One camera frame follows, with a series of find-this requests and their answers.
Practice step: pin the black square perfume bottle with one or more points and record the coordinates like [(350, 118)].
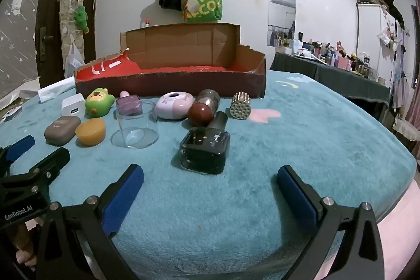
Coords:
[(203, 152)]

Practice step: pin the pink bed sheet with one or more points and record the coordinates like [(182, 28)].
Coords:
[(397, 224)]

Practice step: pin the purple perfume bottle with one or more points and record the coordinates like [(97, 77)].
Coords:
[(128, 104)]

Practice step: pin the dark covered table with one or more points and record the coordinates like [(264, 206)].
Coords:
[(328, 76)]

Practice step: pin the clear glass cup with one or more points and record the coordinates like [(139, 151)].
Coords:
[(134, 137)]

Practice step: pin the red cardboard box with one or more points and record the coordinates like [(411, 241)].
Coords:
[(183, 47)]

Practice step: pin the white plastic bag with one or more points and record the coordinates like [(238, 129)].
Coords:
[(73, 62)]

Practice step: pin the lilac round device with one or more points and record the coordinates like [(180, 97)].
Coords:
[(172, 107)]

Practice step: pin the dark bottle with brown ball cap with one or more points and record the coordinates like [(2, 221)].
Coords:
[(200, 114)]

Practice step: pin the row of cosmetic bottles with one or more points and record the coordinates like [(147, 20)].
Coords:
[(334, 58)]

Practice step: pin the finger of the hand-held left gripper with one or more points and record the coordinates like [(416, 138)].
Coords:
[(19, 148), (49, 165)]

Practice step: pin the small white device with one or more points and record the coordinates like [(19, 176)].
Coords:
[(11, 112)]

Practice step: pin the wall mirror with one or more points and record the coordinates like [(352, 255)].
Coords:
[(280, 17)]

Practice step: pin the grey-brown earbud case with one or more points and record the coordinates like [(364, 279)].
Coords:
[(60, 132)]

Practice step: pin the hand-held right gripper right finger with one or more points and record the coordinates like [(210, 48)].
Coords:
[(297, 198)]

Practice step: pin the silver magnet cylinder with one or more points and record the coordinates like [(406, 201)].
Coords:
[(240, 109)]

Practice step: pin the dark wooden door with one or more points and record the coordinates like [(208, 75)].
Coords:
[(49, 4)]

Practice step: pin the white bottle with red cap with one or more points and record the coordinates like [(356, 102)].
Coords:
[(146, 23)]

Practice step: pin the green plush toy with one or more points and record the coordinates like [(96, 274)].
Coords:
[(81, 19)]

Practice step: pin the person's left hand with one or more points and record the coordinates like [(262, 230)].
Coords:
[(24, 245)]

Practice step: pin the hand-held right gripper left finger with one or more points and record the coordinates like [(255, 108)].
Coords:
[(123, 198)]

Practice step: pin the orange soap block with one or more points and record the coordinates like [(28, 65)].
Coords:
[(90, 132)]

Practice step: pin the hanging door organizer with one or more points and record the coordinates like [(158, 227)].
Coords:
[(67, 11)]

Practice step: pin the white wardrobe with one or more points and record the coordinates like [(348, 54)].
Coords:
[(370, 37)]

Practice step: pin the white charger plug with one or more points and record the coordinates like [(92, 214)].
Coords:
[(72, 106)]

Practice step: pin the hanging clothes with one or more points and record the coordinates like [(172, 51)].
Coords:
[(402, 86)]

